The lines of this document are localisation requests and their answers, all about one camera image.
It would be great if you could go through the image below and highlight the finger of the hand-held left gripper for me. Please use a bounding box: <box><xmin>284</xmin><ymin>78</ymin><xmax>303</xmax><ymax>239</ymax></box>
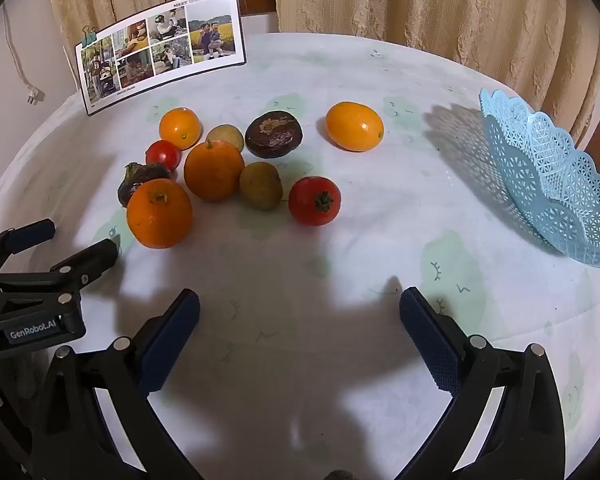
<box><xmin>0</xmin><ymin>238</ymin><xmax>120</xmax><ymax>306</ymax></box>
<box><xmin>0</xmin><ymin>219</ymin><xmax>56</xmax><ymax>276</ymax></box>

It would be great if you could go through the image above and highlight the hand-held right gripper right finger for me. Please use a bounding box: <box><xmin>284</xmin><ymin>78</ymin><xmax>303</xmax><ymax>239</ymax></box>
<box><xmin>399</xmin><ymin>287</ymin><xmax>566</xmax><ymax>480</ymax></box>

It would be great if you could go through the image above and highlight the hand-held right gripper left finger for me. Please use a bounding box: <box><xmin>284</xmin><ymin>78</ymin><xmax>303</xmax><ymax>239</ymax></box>
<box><xmin>32</xmin><ymin>288</ymin><xmax>203</xmax><ymax>480</ymax></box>

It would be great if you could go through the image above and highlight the large orange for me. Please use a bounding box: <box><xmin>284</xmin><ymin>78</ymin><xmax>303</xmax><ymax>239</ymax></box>
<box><xmin>126</xmin><ymin>178</ymin><xmax>194</xmax><ymax>249</ymax></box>
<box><xmin>183</xmin><ymin>139</ymin><xmax>246</xmax><ymax>203</ymax></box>

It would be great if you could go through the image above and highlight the dark wrinkled passion fruit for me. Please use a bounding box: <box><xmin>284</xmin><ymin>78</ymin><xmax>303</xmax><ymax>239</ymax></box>
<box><xmin>117</xmin><ymin>162</ymin><xmax>172</xmax><ymax>208</ymax></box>

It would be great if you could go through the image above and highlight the small red tomato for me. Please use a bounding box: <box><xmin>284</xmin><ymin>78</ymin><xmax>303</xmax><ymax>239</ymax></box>
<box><xmin>145</xmin><ymin>140</ymin><xmax>183</xmax><ymax>172</ymax></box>

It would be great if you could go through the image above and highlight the small round orange citrus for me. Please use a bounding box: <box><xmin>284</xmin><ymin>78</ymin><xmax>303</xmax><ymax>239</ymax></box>
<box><xmin>158</xmin><ymin>107</ymin><xmax>202</xmax><ymax>151</ymax></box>

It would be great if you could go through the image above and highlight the brown round fruit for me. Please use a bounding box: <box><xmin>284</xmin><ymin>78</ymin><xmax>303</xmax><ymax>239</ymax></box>
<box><xmin>206</xmin><ymin>124</ymin><xmax>245</xmax><ymax>153</ymax></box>
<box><xmin>238</xmin><ymin>161</ymin><xmax>284</xmax><ymax>210</ymax></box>

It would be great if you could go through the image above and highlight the large red tomato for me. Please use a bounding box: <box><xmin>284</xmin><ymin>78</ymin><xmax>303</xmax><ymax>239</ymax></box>
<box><xmin>288</xmin><ymin>176</ymin><xmax>342</xmax><ymax>227</ymax></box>

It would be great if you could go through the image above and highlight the light blue lattice basket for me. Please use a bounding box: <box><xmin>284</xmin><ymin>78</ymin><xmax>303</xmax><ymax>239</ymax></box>
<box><xmin>480</xmin><ymin>87</ymin><xmax>600</xmax><ymax>269</ymax></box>

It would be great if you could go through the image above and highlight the dark passion fruit pale patch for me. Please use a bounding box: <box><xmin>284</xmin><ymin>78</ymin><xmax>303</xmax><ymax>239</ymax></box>
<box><xmin>244</xmin><ymin>110</ymin><xmax>303</xmax><ymax>159</ymax></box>

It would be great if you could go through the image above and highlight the oval yellow-orange citrus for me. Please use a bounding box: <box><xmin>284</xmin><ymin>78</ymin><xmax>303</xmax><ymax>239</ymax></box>
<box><xmin>325</xmin><ymin>101</ymin><xmax>385</xmax><ymax>153</ymax></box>

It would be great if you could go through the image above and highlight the photo collage board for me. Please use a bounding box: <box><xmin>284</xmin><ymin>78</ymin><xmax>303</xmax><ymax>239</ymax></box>
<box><xmin>75</xmin><ymin>0</ymin><xmax>247</xmax><ymax>117</ymax></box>

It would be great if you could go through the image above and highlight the white power cord with plug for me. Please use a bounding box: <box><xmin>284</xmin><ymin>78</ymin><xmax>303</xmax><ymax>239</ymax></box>
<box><xmin>2</xmin><ymin>2</ymin><xmax>46</xmax><ymax>107</ymax></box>

